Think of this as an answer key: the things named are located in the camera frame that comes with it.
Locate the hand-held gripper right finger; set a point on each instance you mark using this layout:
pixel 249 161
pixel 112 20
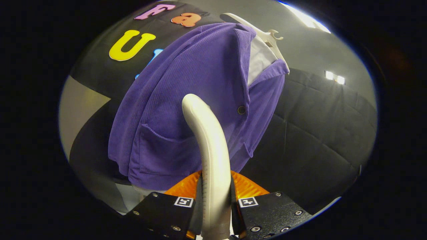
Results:
pixel 234 215

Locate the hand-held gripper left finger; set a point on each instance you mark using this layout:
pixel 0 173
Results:
pixel 199 210

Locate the white garment steamer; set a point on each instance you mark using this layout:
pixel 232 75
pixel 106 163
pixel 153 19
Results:
pixel 213 160

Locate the white plastic clothes hanger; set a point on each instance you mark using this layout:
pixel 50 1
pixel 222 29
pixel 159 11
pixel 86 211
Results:
pixel 267 35

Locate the black backdrop cloth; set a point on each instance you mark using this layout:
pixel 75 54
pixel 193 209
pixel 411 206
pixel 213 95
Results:
pixel 317 133

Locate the white cloth panel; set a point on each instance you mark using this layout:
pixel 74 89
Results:
pixel 260 60

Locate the double strip ceiling light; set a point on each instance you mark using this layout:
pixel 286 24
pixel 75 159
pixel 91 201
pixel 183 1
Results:
pixel 335 77

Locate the large ceiling light panel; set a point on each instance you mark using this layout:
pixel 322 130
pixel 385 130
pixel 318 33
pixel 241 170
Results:
pixel 307 18

